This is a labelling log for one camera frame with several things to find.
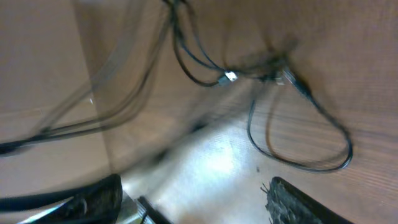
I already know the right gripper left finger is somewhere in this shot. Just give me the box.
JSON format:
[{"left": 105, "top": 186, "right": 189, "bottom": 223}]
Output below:
[{"left": 18, "top": 174, "right": 123, "bottom": 223}]

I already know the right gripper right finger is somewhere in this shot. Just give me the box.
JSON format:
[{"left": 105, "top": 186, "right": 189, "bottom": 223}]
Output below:
[{"left": 260, "top": 176, "right": 353, "bottom": 224}]

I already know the black USB cable long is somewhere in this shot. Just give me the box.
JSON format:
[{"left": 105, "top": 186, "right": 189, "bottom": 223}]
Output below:
[{"left": 161, "top": 0, "right": 354, "bottom": 174}]

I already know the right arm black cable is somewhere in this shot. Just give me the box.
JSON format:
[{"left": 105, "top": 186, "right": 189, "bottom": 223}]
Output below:
[{"left": 0, "top": 186, "right": 103, "bottom": 213}]

